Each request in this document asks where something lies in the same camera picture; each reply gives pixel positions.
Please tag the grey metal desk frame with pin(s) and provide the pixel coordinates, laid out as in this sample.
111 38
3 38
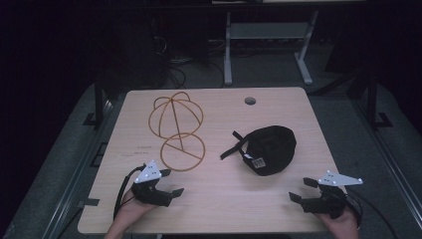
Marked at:
267 46

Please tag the person's right hand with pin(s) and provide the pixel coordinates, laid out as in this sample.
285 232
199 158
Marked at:
341 224

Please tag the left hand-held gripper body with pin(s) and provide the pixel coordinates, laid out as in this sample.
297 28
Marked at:
150 189

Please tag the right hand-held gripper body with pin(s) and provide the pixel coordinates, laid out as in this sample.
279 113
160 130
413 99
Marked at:
328 195

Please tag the black cap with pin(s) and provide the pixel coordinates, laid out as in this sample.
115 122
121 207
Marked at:
265 150

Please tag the person's left hand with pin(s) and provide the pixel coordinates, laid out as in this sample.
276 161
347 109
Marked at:
131 212

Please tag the black metal stand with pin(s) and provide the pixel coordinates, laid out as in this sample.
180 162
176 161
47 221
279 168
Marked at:
373 99
99 96

